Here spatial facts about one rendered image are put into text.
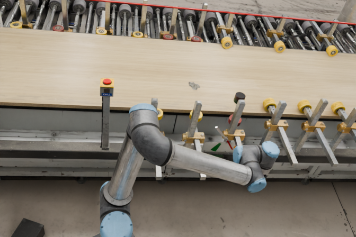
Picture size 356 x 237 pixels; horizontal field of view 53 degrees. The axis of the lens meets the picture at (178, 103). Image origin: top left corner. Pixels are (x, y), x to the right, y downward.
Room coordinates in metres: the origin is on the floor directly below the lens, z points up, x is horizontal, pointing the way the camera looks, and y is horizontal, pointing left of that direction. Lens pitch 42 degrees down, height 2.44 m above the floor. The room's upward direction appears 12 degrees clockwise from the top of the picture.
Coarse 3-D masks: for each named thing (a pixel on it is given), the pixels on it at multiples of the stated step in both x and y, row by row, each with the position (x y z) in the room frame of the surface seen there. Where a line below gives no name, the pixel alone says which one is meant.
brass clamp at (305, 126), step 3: (303, 123) 1.70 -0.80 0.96; (306, 123) 1.69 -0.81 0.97; (318, 123) 1.71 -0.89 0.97; (303, 126) 1.68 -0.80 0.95; (306, 126) 1.67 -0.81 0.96; (309, 126) 1.67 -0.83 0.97; (312, 126) 1.67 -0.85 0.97; (315, 126) 1.68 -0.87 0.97; (318, 126) 1.68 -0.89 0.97; (321, 126) 1.69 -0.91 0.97; (324, 126) 1.69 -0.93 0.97; (303, 129) 1.67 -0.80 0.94; (306, 129) 1.66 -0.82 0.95; (309, 129) 1.67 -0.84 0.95; (312, 129) 1.67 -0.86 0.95; (321, 129) 1.69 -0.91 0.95
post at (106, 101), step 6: (102, 96) 1.39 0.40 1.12; (102, 102) 1.39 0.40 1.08; (108, 102) 1.38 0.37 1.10; (102, 108) 1.39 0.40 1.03; (108, 108) 1.38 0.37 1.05; (102, 114) 1.39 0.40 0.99; (108, 114) 1.38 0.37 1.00; (102, 120) 1.39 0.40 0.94; (108, 120) 1.38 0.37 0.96; (102, 126) 1.39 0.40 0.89; (108, 126) 1.38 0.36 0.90; (102, 132) 1.40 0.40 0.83; (108, 132) 1.38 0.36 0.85; (108, 138) 1.38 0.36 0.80; (102, 144) 1.39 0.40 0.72; (108, 144) 1.38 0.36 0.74
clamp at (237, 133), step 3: (222, 132) 1.58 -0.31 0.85; (225, 132) 1.56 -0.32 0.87; (237, 132) 1.59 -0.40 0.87; (240, 132) 1.59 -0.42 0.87; (225, 135) 1.55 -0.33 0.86; (228, 135) 1.55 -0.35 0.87; (231, 135) 1.55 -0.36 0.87; (234, 135) 1.56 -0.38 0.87; (237, 135) 1.56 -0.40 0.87; (240, 135) 1.57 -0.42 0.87; (243, 135) 1.57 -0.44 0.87; (222, 138) 1.55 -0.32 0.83; (228, 138) 1.55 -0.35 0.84; (231, 138) 1.55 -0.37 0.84; (240, 138) 1.57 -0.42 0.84; (243, 138) 1.57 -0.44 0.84
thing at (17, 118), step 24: (0, 120) 1.44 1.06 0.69; (24, 120) 1.47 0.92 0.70; (48, 120) 1.51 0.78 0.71; (72, 120) 1.54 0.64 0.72; (96, 120) 1.58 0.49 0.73; (120, 120) 1.61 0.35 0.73; (168, 120) 1.69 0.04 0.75; (216, 120) 1.76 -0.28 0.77; (264, 120) 1.84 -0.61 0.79; (288, 120) 1.89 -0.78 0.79; (336, 120) 1.97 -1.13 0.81; (0, 168) 1.44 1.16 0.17; (24, 168) 1.48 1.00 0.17; (48, 168) 1.52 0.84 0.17; (72, 168) 1.56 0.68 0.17; (96, 168) 1.61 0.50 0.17; (144, 168) 1.70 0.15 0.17; (168, 168) 1.70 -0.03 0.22; (288, 168) 1.98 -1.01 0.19; (312, 168) 1.99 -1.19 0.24; (336, 168) 2.08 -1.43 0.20
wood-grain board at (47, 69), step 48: (0, 48) 1.88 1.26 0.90; (48, 48) 1.99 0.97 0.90; (96, 48) 2.11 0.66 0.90; (144, 48) 2.23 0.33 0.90; (192, 48) 2.36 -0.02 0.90; (240, 48) 2.51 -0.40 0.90; (0, 96) 1.44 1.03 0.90; (48, 96) 1.52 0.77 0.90; (96, 96) 1.61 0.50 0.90; (144, 96) 1.70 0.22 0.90; (192, 96) 1.80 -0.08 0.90; (288, 96) 2.01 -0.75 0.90; (336, 96) 2.13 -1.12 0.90
